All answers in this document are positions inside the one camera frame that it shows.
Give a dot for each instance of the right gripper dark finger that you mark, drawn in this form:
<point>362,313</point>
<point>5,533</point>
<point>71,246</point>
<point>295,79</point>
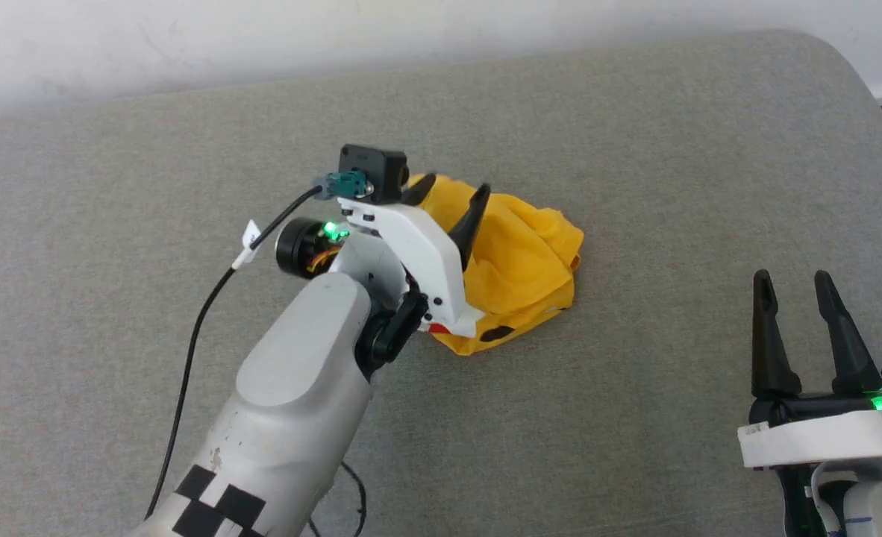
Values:
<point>771,358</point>
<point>851,365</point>

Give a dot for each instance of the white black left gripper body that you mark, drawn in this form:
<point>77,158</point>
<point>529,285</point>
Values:
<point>430,261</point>

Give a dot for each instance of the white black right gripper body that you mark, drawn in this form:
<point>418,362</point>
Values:
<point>821,436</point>

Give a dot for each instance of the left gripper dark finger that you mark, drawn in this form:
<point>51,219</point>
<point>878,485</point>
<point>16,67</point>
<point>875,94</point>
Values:
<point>472,220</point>
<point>420,192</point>

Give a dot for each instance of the yellow cartoon cat t-shirt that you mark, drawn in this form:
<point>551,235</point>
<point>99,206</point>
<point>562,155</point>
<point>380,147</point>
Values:
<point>523,253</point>

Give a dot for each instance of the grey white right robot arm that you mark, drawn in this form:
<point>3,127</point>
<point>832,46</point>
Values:
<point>881,507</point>

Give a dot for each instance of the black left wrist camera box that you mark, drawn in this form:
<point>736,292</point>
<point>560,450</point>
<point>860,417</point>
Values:
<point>374,168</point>

